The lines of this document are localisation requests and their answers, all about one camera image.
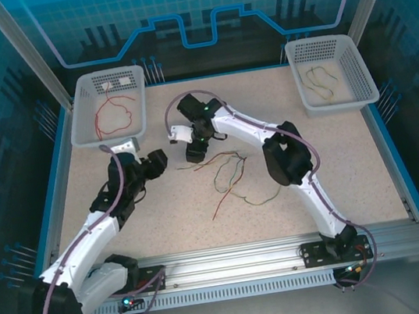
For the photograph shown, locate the small LED connector module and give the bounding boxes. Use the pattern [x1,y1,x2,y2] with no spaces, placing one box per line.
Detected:
[342,261,366,277]
[119,291,145,312]

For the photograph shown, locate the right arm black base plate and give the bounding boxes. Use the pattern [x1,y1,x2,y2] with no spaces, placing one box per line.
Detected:
[299,234,371,269]

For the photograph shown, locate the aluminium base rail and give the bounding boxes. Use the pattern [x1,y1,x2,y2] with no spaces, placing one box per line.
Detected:
[27,215,419,314]

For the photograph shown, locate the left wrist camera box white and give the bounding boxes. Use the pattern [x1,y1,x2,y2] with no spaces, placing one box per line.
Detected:
[108,134,143,167]

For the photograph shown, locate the slotted grey cable duct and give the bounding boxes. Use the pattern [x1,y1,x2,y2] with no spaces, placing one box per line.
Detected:
[83,268,338,314]

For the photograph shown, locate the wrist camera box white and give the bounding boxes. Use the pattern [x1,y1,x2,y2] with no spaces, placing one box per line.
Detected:
[165,122,193,145]
[108,134,143,167]

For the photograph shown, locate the red cable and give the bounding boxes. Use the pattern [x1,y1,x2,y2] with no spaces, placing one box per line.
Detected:
[189,149,257,223]
[89,81,142,141]

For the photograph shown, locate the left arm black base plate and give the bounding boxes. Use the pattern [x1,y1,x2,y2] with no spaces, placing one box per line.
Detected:
[130,264,170,295]

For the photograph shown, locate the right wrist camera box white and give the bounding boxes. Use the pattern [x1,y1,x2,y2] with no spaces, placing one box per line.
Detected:
[165,122,193,145]

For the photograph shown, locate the green cable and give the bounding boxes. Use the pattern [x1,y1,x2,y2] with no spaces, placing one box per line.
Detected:
[308,65,323,94]
[316,64,342,104]
[209,155,249,195]

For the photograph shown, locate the grey plastic basket with stickers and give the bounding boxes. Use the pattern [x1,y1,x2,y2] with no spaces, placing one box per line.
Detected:
[60,62,155,154]

